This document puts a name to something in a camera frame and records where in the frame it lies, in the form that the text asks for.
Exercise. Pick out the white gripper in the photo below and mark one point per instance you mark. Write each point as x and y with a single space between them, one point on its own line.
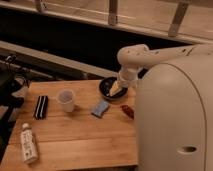
127 77

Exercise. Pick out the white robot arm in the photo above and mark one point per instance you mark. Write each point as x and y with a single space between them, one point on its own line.
173 105

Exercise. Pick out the black ceramic bowl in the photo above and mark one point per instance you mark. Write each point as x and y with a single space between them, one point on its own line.
105 86

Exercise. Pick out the blue sponge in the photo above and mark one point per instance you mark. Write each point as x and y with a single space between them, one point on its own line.
100 108

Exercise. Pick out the black striped case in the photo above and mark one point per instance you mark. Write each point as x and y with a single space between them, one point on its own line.
41 107

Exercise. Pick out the white plastic bottle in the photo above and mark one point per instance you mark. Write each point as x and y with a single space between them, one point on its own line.
28 144

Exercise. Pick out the black equipment at left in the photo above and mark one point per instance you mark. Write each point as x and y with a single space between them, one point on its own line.
13 89

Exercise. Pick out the metal railing frame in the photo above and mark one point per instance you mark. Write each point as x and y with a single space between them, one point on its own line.
181 20

